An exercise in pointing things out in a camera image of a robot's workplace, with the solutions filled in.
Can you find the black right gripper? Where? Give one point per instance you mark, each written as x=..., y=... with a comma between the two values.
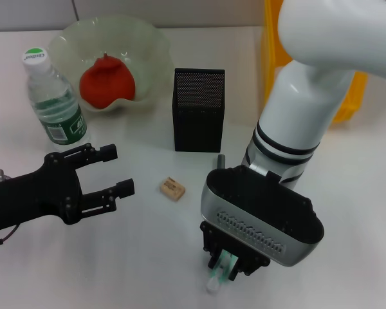
x=218, y=239

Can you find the yellow plastic bin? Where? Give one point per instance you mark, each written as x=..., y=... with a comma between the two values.
x=273, y=48

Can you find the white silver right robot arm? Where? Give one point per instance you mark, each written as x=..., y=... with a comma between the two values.
x=296, y=106

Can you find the black mesh pen holder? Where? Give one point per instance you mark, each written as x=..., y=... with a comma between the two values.
x=197, y=128

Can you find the pale green glass fruit plate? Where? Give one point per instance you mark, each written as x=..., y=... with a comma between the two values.
x=138, y=48

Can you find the green utility knife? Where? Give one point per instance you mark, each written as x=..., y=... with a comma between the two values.
x=214, y=283

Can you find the right wrist camera housing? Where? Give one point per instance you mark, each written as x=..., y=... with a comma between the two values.
x=231, y=199

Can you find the tan eraser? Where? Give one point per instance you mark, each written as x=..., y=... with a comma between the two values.
x=172, y=188

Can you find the orange fruit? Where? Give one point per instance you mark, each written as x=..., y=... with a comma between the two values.
x=106, y=83

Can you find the grey pen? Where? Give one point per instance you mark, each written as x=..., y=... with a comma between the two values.
x=220, y=161

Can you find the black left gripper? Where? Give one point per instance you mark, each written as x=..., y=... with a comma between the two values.
x=29, y=196

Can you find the clear water bottle green label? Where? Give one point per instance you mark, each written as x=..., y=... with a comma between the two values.
x=58, y=112

